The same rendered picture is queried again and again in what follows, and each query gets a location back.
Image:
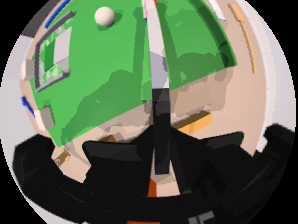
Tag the white golf ball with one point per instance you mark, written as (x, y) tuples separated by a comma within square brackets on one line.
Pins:
[(104, 16)]

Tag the orange-brown wooden mallet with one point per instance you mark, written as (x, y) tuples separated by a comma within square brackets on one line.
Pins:
[(192, 124)]

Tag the green flat mat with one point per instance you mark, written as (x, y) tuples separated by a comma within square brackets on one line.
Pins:
[(109, 67)]

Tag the white flat bar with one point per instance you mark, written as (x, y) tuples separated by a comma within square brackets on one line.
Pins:
[(216, 10)]

